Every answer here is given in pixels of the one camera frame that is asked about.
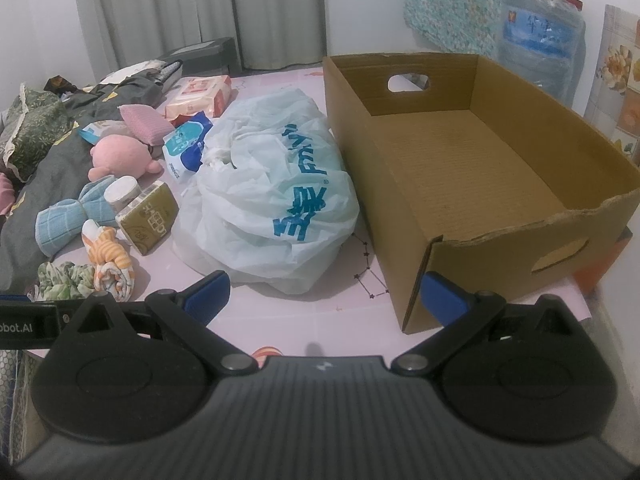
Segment white yogurt cup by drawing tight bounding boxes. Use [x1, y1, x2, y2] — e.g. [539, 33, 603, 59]
[104, 176, 141, 214]

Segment pink plush toy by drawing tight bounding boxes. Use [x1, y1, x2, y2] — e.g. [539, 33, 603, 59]
[88, 134, 163, 182]

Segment dark grey storage bin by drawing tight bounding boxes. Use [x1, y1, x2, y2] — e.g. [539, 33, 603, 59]
[160, 37, 242, 77]

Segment orange white cloth bundle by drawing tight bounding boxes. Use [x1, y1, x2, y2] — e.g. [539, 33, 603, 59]
[81, 220, 136, 302]

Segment red wet wipes pack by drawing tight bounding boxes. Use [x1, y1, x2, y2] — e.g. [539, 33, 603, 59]
[164, 75, 232, 120]

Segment green floral cloth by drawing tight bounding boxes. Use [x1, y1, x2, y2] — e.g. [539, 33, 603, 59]
[34, 262, 94, 301]

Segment grey curtain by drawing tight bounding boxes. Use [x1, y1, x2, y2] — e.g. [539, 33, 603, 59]
[76, 0, 326, 75]

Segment pink sponge block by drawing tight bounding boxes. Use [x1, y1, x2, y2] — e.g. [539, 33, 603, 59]
[118, 104, 175, 146]

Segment white plastic shopping bag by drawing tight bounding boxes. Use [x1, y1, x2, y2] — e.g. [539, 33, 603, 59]
[171, 89, 359, 295]

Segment blue checked towel bundle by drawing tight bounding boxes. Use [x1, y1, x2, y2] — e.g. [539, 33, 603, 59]
[35, 176, 117, 258]

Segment brown cardboard box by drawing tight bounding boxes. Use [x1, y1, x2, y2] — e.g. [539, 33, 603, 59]
[323, 53, 639, 334]

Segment green leaf pattern pillow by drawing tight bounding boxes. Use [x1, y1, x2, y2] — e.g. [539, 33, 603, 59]
[1, 84, 70, 182]

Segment blue white diaper pack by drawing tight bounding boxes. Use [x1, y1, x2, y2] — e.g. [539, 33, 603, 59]
[163, 112, 213, 183]

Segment large blue water bottle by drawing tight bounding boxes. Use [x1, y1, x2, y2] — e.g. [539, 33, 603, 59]
[495, 0, 586, 107]

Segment gold tissue pack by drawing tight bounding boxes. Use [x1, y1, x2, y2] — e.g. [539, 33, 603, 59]
[115, 180, 179, 256]

